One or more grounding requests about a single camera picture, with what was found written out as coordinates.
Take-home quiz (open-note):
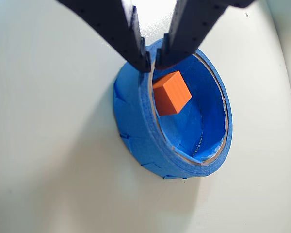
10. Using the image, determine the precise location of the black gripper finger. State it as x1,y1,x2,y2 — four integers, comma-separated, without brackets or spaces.
155,0,256,71
57,0,152,73

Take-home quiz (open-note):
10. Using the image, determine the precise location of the orange cube block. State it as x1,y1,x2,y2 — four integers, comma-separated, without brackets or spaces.
152,70,193,117

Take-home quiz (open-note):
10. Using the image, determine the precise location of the blue tape roll bin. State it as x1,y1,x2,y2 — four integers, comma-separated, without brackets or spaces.
113,38,233,181

